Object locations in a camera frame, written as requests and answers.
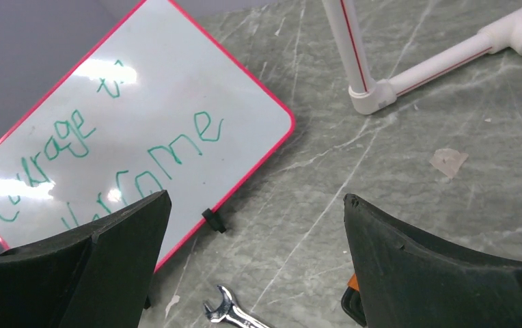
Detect black whiteboard clip right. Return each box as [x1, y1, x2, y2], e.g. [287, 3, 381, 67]
[202, 208, 227, 234]

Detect black orange hex key set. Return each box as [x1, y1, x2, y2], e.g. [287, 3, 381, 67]
[341, 274, 367, 327]

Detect white PVC pipe frame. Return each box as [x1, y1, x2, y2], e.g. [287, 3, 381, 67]
[322, 0, 522, 116]

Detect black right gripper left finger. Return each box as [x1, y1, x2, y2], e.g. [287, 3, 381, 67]
[0, 191, 171, 327]

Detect pink framed whiteboard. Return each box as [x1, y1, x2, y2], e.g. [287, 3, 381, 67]
[0, 1, 295, 265]

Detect silver open-end wrench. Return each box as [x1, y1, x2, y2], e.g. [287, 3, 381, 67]
[203, 284, 270, 328]

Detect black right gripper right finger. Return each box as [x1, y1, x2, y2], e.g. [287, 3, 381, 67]
[344, 193, 522, 327]

